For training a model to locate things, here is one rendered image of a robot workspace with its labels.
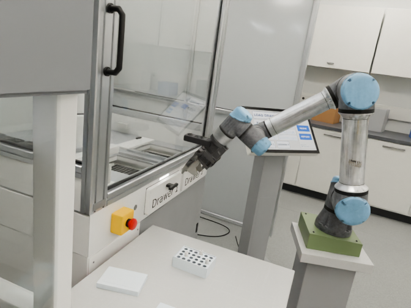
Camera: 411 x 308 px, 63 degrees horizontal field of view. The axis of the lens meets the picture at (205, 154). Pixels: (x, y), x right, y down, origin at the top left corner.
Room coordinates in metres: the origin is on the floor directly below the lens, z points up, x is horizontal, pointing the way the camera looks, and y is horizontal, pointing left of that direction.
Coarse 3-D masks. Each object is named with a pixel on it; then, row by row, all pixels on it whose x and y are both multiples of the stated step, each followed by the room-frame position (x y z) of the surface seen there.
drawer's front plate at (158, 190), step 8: (176, 176) 1.43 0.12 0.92; (160, 184) 1.29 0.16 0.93; (152, 192) 1.24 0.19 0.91; (160, 192) 1.30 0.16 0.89; (168, 192) 1.37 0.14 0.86; (176, 192) 1.45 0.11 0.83; (152, 200) 1.24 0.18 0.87; (160, 200) 1.31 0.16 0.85; (168, 200) 1.38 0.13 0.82; (152, 208) 1.25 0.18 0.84
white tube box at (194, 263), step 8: (184, 248) 1.05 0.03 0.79; (192, 248) 1.05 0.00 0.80; (176, 256) 1.00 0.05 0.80; (184, 256) 1.00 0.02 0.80; (192, 256) 1.01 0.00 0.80; (200, 256) 1.02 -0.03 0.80; (208, 256) 1.02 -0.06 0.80; (176, 264) 0.98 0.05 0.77; (184, 264) 0.97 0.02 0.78; (192, 264) 0.96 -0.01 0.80; (200, 264) 0.98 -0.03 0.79; (192, 272) 0.96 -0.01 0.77; (200, 272) 0.95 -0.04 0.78; (208, 272) 0.96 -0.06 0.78
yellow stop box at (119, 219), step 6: (120, 210) 1.04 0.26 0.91; (126, 210) 1.05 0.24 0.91; (132, 210) 1.06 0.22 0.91; (114, 216) 1.01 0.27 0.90; (120, 216) 1.00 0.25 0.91; (126, 216) 1.02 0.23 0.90; (132, 216) 1.06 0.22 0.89; (114, 222) 1.01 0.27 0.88; (120, 222) 1.00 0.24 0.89; (126, 222) 1.02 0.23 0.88; (114, 228) 1.01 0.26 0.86; (120, 228) 1.00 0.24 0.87; (126, 228) 1.02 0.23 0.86; (120, 234) 1.00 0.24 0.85
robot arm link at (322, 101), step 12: (336, 84) 1.29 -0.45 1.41; (324, 96) 1.31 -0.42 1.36; (336, 96) 1.29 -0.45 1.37; (288, 108) 1.36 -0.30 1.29; (300, 108) 1.32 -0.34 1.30; (312, 108) 1.31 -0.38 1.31; (324, 108) 1.31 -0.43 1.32; (336, 108) 1.32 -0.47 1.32; (264, 120) 1.38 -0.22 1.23; (276, 120) 1.34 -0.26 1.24; (288, 120) 1.33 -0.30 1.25; (300, 120) 1.33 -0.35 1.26; (276, 132) 1.34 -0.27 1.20
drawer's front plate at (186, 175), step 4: (204, 168) 1.78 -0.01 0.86; (184, 172) 1.52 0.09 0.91; (188, 172) 1.57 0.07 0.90; (200, 172) 1.72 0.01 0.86; (184, 176) 1.52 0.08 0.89; (188, 176) 1.57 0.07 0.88; (192, 176) 1.62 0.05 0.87; (196, 176) 1.68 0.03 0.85; (200, 176) 1.73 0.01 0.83; (184, 180) 1.53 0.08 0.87; (192, 180) 1.63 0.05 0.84; (196, 180) 1.69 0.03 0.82; (180, 184) 1.52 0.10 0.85; (184, 184) 1.53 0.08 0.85; (188, 184) 1.58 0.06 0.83; (180, 188) 1.52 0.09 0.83; (184, 188) 1.54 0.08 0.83
